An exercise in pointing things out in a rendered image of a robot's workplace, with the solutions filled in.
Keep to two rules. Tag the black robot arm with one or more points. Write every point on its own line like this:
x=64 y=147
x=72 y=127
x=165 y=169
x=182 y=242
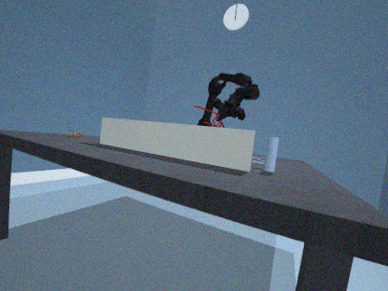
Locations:
x=248 y=92

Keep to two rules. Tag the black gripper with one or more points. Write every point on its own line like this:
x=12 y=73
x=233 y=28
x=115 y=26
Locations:
x=230 y=107

